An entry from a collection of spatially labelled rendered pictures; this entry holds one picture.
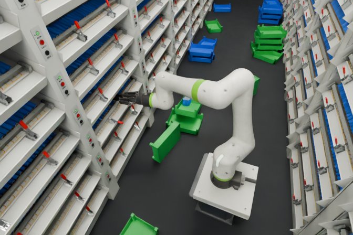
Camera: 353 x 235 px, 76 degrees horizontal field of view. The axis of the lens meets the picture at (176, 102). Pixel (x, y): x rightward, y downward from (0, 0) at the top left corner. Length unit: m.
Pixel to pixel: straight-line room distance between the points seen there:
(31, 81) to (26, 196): 0.47
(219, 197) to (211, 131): 0.81
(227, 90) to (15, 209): 0.96
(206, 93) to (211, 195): 0.64
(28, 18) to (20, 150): 0.47
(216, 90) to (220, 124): 1.17
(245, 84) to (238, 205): 0.67
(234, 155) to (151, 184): 0.78
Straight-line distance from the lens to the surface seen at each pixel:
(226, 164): 1.22
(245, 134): 1.27
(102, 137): 1.43
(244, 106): 1.16
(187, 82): 1.12
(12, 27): 0.91
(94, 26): 1.25
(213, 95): 0.98
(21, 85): 0.97
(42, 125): 1.06
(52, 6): 1.02
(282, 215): 1.81
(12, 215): 1.13
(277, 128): 2.23
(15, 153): 1.02
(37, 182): 1.15
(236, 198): 1.40
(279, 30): 3.27
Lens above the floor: 1.59
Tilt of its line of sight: 43 degrees down
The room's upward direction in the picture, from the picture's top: 3 degrees counter-clockwise
